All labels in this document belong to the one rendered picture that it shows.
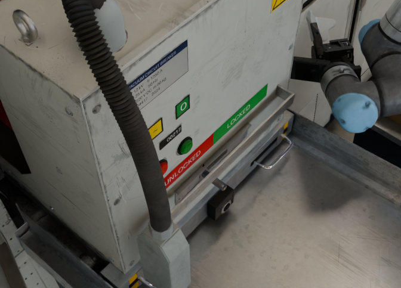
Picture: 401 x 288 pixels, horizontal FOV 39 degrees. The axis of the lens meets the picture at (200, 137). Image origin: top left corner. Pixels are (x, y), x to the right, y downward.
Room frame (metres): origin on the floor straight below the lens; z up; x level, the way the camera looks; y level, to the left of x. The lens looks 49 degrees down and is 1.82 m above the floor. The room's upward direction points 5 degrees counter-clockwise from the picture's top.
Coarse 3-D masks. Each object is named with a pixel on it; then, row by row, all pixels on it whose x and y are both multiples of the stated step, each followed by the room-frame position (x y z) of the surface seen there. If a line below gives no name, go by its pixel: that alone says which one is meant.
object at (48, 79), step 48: (48, 0) 0.66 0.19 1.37; (144, 0) 0.65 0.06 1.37; (192, 0) 0.64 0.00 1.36; (0, 48) 0.58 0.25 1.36; (48, 48) 0.56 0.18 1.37; (144, 48) 0.55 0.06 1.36; (0, 96) 0.63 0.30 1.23; (48, 96) 0.52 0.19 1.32; (48, 144) 0.56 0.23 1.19; (48, 192) 0.61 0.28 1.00; (96, 192) 0.49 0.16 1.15; (96, 240) 0.53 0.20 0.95
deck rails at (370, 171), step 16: (304, 128) 0.83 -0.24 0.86; (320, 128) 0.81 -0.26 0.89; (304, 144) 0.81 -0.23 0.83; (320, 144) 0.80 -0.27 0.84; (336, 144) 0.78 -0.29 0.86; (352, 144) 0.75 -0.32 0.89; (320, 160) 0.76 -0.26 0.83; (336, 160) 0.76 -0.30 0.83; (352, 160) 0.75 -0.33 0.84; (368, 160) 0.72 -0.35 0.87; (384, 160) 0.70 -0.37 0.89; (352, 176) 0.71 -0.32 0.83; (368, 176) 0.71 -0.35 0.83; (384, 176) 0.69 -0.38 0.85; (400, 176) 0.67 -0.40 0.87; (384, 192) 0.67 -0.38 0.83; (400, 192) 0.66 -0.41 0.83; (32, 224) 0.64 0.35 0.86; (48, 224) 0.66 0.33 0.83; (48, 240) 0.60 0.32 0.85; (64, 240) 0.61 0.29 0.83; (64, 256) 0.57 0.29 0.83; (80, 272) 0.54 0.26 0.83
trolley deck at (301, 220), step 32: (288, 160) 0.78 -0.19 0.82; (256, 192) 0.70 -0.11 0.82; (288, 192) 0.69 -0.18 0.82; (320, 192) 0.68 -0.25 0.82; (352, 192) 0.68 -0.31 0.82; (224, 224) 0.62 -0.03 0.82; (256, 224) 0.62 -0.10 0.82; (288, 224) 0.61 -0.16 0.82; (320, 224) 0.60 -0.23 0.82; (352, 224) 0.60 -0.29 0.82; (384, 224) 0.59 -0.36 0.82; (32, 256) 0.61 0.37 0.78; (192, 256) 0.56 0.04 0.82; (224, 256) 0.55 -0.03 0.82; (256, 256) 0.54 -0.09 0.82; (288, 256) 0.54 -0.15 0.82; (320, 256) 0.53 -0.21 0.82; (352, 256) 0.53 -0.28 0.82; (384, 256) 0.52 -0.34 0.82
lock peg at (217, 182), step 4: (204, 172) 0.63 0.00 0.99; (208, 172) 0.63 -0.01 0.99; (200, 176) 0.63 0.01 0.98; (204, 176) 0.63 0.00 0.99; (216, 180) 0.61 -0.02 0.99; (220, 180) 0.61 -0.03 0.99; (216, 184) 0.61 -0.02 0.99; (220, 184) 0.60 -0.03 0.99; (224, 184) 0.60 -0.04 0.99; (220, 188) 0.60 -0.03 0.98; (224, 188) 0.60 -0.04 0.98
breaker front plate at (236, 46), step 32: (224, 0) 0.66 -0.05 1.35; (256, 0) 0.71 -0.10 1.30; (288, 0) 0.79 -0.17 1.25; (192, 32) 0.61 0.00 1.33; (224, 32) 0.66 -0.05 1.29; (256, 32) 0.72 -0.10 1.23; (288, 32) 0.80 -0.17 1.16; (192, 64) 0.61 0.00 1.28; (224, 64) 0.67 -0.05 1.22; (256, 64) 0.73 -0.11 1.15; (288, 64) 0.82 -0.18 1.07; (96, 96) 0.48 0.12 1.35; (160, 96) 0.56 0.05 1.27; (192, 96) 0.61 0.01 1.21; (224, 96) 0.67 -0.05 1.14; (96, 128) 0.48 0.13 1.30; (192, 128) 0.61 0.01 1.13; (128, 160) 0.51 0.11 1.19; (128, 192) 0.51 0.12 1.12; (128, 224) 0.50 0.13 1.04; (128, 256) 0.50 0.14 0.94
